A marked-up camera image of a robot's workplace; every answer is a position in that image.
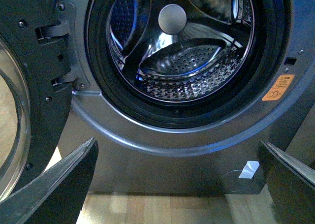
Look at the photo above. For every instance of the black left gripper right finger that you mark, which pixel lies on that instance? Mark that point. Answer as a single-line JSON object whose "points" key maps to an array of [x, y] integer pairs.
{"points": [[291, 184]]}

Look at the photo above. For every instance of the washing machine glass door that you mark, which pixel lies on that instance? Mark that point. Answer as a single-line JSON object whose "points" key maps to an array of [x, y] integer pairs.
{"points": [[33, 57]]}

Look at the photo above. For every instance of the orange warning sticker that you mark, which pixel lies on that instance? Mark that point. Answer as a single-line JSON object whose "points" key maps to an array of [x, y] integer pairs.
{"points": [[279, 87]]}

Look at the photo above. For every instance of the stainless steel perforated drum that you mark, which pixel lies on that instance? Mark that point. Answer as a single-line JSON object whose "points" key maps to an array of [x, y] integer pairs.
{"points": [[179, 51]]}

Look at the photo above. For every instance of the white tape strip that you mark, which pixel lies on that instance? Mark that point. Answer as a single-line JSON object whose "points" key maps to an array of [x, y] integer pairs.
{"points": [[249, 170]]}

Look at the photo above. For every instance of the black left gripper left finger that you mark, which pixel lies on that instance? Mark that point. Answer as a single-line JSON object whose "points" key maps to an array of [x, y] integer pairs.
{"points": [[57, 195]]}

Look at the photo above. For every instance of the grey front-load washing machine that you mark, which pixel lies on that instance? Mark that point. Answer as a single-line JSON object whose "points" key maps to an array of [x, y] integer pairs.
{"points": [[198, 147]]}

